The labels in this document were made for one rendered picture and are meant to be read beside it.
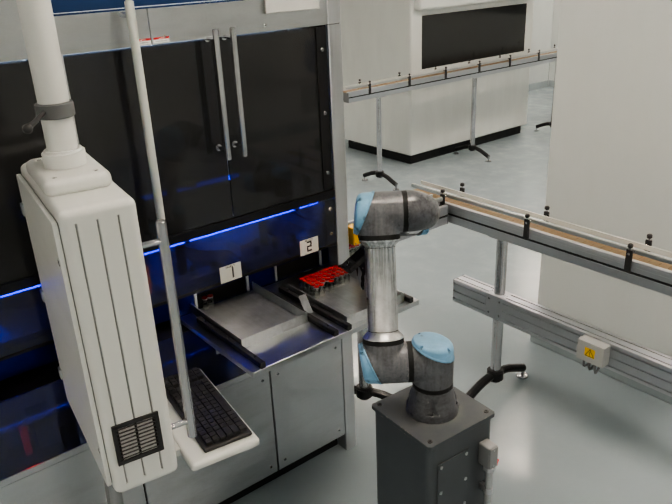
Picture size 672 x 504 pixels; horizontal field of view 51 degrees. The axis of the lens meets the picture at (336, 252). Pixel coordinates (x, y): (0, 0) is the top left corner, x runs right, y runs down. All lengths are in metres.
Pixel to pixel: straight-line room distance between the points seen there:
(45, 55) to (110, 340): 0.65
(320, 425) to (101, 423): 1.40
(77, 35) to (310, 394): 1.62
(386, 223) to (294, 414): 1.23
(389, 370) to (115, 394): 0.72
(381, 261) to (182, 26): 0.92
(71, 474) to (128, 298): 0.98
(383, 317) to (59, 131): 0.94
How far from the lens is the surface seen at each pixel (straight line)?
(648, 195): 3.43
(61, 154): 1.75
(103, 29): 2.12
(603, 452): 3.34
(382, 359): 1.95
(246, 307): 2.51
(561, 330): 3.13
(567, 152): 3.60
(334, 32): 2.54
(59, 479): 2.51
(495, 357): 3.47
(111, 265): 1.62
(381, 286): 1.92
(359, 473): 3.10
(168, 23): 2.20
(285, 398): 2.84
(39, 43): 1.72
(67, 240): 1.59
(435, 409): 2.03
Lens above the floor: 2.02
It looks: 23 degrees down
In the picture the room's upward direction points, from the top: 3 degrees counter-clockwise
